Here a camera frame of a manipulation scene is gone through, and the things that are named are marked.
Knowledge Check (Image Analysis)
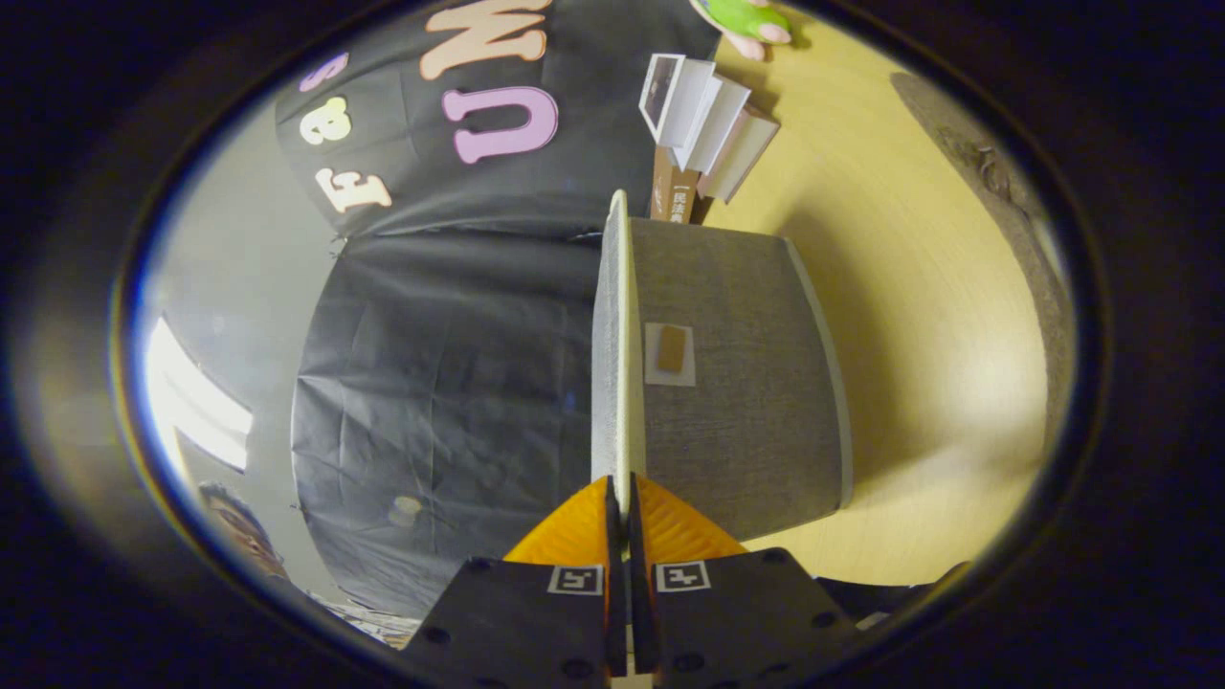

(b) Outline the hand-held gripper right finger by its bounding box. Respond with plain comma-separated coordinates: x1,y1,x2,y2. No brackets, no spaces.
629,476,859,689

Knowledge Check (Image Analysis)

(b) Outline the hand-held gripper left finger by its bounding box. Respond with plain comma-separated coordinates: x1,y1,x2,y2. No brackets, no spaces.
397,476,630,689

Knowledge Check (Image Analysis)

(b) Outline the grey fabric storage box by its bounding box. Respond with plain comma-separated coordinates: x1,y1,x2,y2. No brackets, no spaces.
590,189,855,543

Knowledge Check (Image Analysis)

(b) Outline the ceiling light panel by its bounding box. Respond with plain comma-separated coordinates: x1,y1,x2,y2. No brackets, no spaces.
144,316,255,473

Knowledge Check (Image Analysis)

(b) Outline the brown cover book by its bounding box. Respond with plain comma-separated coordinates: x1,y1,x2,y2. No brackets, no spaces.
650,144,715,227

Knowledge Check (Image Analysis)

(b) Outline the grey brown book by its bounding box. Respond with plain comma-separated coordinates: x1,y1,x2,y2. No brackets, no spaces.
703,105,781,205

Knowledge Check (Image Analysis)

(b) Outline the plain white book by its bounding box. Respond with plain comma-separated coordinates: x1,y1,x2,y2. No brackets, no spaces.
675,59,753,174

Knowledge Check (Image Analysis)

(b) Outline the green and pink plush toy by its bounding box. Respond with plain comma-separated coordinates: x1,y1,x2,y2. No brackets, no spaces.
691,0,793,61

